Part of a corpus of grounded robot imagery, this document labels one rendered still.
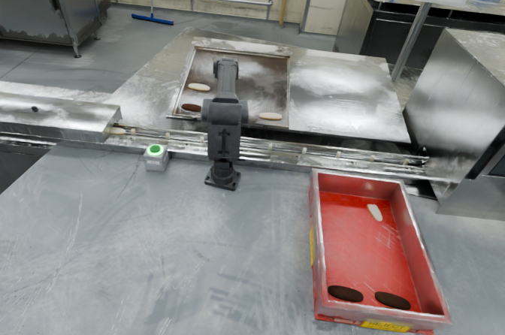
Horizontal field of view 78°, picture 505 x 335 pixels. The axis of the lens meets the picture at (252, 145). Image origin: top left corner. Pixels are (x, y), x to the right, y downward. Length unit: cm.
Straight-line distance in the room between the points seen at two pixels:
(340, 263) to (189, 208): 52
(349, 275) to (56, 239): 88
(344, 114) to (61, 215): 116
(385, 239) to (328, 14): 381
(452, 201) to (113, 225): 114
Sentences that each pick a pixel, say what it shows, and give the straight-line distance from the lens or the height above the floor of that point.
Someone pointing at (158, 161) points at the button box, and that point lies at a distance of 119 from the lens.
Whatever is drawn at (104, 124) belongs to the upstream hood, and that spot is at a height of 92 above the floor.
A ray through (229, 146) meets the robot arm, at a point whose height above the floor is 121.
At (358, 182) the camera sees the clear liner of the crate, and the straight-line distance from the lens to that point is 118.
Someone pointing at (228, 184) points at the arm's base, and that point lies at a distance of 115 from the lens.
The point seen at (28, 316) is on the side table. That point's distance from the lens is 105.
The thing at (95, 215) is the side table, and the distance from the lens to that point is 115.
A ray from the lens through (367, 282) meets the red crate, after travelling 106.
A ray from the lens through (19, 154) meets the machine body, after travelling 159.
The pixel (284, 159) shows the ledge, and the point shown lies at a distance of 123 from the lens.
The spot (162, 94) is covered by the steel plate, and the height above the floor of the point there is 82.
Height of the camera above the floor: 170
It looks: 41 degrees down
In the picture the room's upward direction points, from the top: 7 degrees clockwise
